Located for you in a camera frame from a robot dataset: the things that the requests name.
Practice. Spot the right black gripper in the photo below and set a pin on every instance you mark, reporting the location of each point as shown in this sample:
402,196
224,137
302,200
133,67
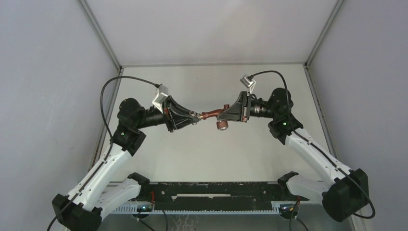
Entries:
240,111

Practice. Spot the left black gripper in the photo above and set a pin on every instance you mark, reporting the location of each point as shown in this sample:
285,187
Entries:
176,116

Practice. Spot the red brown water faucet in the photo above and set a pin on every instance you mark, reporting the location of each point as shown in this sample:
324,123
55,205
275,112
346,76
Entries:
221,124

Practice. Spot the silver metal tee fitting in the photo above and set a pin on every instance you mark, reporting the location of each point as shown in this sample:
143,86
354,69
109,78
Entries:
195,117

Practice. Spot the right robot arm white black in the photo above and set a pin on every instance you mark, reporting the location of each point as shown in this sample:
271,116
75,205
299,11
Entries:
341,191

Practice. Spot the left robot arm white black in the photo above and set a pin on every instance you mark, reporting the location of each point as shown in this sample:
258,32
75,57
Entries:
87,205

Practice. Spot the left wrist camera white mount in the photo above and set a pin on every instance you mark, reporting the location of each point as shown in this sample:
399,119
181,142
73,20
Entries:
160,96

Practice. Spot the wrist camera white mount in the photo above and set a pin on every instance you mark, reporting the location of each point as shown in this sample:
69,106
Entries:
248,82
160,96

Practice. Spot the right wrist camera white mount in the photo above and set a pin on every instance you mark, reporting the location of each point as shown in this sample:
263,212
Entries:
248,82

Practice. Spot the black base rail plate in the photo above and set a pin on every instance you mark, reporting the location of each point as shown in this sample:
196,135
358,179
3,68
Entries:
256,195

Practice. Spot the white slotted cable duct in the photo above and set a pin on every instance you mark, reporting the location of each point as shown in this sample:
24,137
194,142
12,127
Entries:
134,209

